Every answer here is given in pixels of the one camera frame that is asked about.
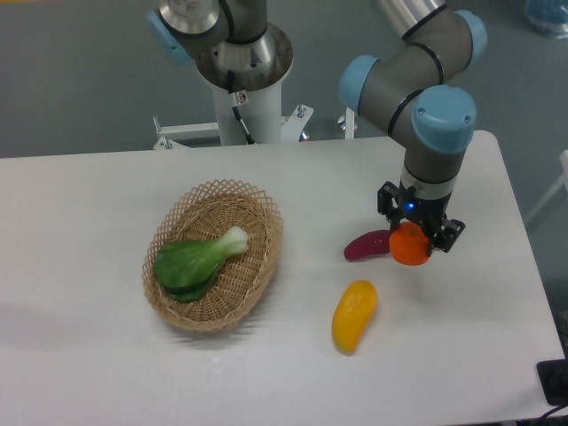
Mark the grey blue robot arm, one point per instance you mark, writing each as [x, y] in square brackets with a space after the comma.
[244, 59]

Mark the orange fruit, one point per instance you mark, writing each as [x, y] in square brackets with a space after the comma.
[408, 245]

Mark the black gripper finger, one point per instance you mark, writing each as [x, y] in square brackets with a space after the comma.
[387, 206]
[442, 234]

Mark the yellow mango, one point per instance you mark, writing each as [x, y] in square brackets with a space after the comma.
[352, 315]

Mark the green bok choy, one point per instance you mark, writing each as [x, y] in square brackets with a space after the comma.
[188, 269]

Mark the white frame at right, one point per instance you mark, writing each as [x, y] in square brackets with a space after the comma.
[550, 199]

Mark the black device at table edge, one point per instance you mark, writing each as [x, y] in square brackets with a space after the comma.
[553, 380]

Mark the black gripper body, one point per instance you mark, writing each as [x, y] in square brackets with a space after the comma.
[424, 203]

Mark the woven wicker basket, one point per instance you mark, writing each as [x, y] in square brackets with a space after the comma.
[205, 213]

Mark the purple sweet potato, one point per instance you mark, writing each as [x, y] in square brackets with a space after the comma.
[375, 243]

